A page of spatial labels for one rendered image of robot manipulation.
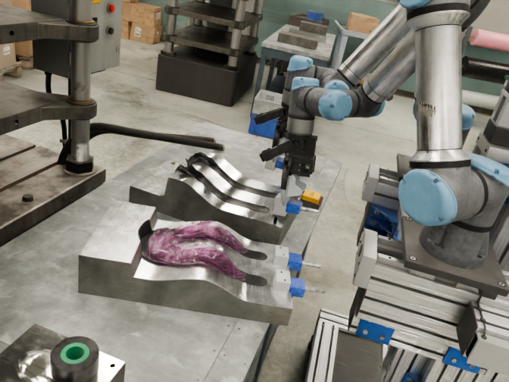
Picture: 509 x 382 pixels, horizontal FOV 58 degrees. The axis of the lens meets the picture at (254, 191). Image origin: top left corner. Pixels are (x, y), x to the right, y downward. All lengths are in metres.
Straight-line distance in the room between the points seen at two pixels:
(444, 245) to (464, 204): 0.16
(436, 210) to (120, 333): 0.70
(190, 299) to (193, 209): 0.39
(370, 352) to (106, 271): 1.28
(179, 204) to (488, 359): 0.91
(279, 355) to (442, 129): 1.49
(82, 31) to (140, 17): 6.42
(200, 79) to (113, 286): 4.35
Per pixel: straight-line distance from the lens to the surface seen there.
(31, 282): 1.22
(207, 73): 5.29
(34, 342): 0.98
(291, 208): 1.36
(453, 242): 1.11
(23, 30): 1.48
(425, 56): 0.99
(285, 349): 2.25
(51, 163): 1.79
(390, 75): 1.22
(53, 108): 1.59
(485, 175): 1.06
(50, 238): 1.36
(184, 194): 1.41
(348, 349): 2.05
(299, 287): 1.16
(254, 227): 1.36
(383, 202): 1.60
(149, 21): 7.89
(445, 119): 0.97
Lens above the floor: 1.57
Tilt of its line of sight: 27 degrees down
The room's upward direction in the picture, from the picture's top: 12 degrees clockwise
